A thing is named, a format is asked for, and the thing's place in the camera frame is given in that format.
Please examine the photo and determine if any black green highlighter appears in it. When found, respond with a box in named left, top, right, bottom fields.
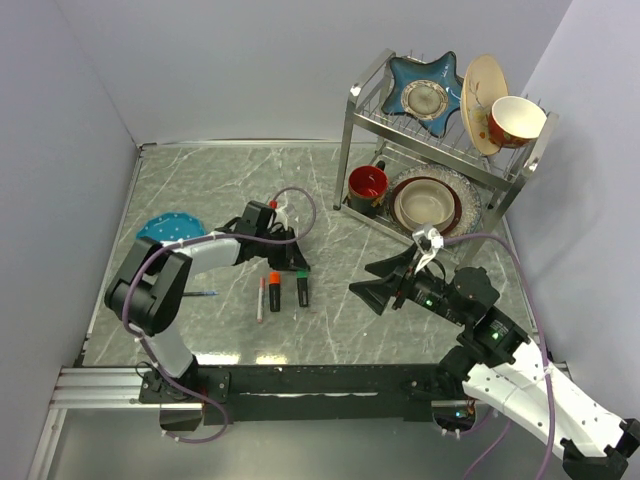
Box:
left=296, top=270, right=309, bottom=308

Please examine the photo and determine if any black orange highlighter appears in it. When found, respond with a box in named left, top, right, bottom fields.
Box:
left=268, top=271, right=281, bottom=312

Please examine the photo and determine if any white pink acrylic marker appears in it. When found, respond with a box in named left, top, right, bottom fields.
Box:
left=256, top=277, right=266, bottom=324

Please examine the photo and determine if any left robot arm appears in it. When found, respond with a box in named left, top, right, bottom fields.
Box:
left=104, top=201, right=310, bottom=395

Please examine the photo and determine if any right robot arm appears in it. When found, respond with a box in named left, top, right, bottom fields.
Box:
left=349, top=246, right=639, bottom=479

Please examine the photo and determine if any dark red plate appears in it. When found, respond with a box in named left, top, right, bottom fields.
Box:
left=389, top=175, right=464, bottom=240

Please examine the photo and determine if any beige bowl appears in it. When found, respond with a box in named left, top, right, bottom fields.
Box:
left=394, top=178, right=457, bottom=233

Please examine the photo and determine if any black floral mug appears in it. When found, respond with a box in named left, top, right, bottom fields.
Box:
left=347, top=160, right=389, bottom=217

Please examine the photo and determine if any teal polka dot plate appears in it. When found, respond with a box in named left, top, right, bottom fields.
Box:
left=136, top=212, right=207, bottom=242

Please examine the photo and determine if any steel dish rack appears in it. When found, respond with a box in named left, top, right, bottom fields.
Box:
left=333, top=49, right=559, bottom=244

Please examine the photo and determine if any blue speckled plate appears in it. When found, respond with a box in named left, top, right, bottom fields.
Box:
left=382, top=164, right=482, bottom=238

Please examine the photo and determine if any blue star shaped dish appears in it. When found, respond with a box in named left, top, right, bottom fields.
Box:
left=381, top=51, right=463, bottom=139

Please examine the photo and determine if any red white bowl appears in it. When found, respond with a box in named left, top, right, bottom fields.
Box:
left=487, top=96, right=547, bottom=148

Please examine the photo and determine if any cream floral plate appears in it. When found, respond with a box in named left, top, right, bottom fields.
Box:
left=460, top=54, right=509, bottom=156

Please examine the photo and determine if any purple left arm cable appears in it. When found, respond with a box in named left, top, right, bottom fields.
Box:
left=122, top=186, right=318, bottom=446

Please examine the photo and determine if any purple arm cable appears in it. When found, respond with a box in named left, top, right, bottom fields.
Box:
left=442, top=232, right=559, bottom=480
left=122, top=186, right=318, bottom=446

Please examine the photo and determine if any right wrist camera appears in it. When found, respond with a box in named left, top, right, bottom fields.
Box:
left=412, top=223, right=444, bottom=273

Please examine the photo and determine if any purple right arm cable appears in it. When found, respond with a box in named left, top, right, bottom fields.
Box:
left=442, top=232, right=559, bottom=480

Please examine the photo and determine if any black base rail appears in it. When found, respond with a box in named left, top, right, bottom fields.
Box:
left=139, top=361, right=481, bottom=443

